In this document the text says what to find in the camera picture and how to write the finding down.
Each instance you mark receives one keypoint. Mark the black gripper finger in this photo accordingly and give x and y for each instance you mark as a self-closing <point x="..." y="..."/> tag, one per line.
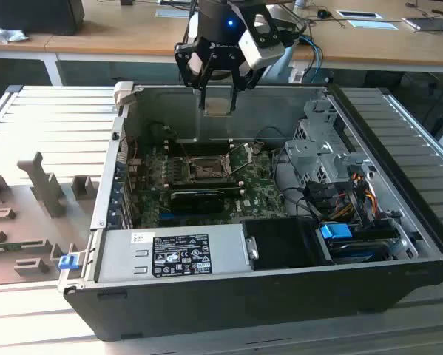
<point x="184" y="63"/>
<point x="237" y="83"/>

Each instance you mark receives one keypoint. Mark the silver CPU plate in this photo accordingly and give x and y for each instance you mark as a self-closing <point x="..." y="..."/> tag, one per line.
<point x="217" y="107"/>

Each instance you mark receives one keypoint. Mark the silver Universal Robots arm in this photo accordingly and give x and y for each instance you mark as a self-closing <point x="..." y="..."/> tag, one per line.
<point x="280" y="68"/>

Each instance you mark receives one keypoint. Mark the RAM slot white clips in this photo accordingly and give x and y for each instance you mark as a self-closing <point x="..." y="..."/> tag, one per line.
<point x="206" y="183"/>
<point x="199" y="141"/>

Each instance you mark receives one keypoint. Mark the CPU socket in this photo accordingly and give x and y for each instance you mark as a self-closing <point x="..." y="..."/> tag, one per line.
<point x="206" y="168"/>

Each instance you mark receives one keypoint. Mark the blue expansion slot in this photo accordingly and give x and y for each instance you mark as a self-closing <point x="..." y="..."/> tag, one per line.
<point x="165" y="215"/>

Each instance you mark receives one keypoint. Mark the wooden desk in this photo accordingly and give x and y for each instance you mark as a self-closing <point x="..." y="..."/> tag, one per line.
<point x="132" y="33"/>

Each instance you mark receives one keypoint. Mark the beige case latch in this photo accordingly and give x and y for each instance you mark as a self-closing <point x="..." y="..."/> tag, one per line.
<point x="123" y="92"/>

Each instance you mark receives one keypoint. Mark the round coin battery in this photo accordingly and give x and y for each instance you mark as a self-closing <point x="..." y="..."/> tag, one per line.
<point x="258" y="148"/>

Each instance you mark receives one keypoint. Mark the white cup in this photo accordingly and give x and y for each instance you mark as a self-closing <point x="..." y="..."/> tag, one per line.
<point x="302" y="3"/>

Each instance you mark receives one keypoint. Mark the silver metal drive cage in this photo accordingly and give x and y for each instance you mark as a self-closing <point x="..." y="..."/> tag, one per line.
<point x="310" y="151"/>

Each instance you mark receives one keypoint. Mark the small black desk gadget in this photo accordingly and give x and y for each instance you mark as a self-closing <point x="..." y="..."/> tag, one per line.
<point x="322" y="13"/>

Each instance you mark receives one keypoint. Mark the green motherboard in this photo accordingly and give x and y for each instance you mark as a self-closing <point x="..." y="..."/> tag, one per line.
<point x="258" y="199"/>

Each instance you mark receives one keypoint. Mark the black graphics card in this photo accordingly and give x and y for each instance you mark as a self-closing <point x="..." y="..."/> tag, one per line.
<point x="195" y="201"/>

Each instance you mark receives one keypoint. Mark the white-framed dark desk hatch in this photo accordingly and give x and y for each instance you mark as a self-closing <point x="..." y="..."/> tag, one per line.
<point x="359" y="14"/>

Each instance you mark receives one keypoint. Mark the white-framed pale desk hatch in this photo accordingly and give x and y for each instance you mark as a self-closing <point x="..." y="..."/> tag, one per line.
<point x="372" y="24"/>

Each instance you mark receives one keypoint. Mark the black box on desk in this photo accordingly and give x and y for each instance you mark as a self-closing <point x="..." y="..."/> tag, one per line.
<point x="32" y="16"/>

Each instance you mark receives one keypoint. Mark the black plastic fan shroud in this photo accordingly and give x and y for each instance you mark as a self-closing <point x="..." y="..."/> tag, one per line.
<point x="280" y="244"/>

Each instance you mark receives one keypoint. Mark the crumpled white paper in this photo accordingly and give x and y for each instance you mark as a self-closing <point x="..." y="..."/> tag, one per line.
<point x="10" y="35"/>

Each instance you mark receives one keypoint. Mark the hard disk in blue carrier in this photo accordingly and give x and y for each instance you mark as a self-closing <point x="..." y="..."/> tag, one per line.
<point x="334" y="233"/>

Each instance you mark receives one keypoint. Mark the grey laptop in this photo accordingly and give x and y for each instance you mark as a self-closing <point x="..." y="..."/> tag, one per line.
<point x="428" y="24"/>

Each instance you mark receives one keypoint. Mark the grey power supply unit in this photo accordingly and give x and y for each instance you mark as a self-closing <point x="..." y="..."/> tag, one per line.
<point x="121" y="259"/>

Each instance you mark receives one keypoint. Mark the grey-brown parts rack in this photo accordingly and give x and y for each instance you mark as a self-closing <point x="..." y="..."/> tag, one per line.
<point x="40" y="222"/>

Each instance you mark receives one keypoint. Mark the black open PC case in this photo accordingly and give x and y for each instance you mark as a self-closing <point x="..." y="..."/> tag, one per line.
<point x="243" y="307"/>

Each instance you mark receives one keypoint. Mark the blue plastic case latch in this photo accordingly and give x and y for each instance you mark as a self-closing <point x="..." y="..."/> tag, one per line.
<point x="67" y="262"/>

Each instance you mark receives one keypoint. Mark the green RAM stick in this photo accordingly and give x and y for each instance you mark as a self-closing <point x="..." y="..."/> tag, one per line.
<point x="3" y="247"/>

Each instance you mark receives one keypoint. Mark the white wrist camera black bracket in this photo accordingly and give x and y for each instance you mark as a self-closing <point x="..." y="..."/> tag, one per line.
<point x="262" y="55"/>

